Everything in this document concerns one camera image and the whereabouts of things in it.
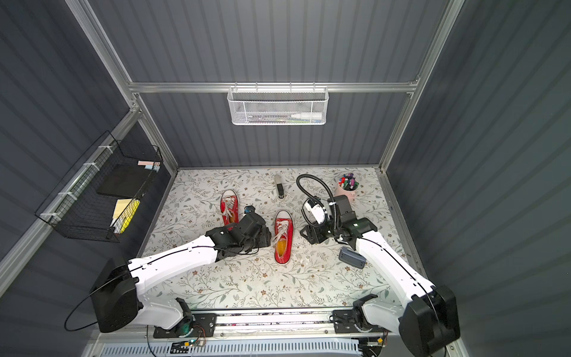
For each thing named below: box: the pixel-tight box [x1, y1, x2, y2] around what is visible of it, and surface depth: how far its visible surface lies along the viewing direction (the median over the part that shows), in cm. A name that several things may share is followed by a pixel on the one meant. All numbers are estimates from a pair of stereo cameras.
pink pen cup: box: [334, 177, 360, 203], surface depth 99 cm
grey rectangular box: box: [338, 246, 367, 270], surface depth 88 cm
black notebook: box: [96, 162, 157, 199], surface depth 78 cm
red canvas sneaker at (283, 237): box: [273, 209, 295, 266], surface depth 91 cm
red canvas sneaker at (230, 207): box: [220, 188, 240, 226], surface depth 99 cm
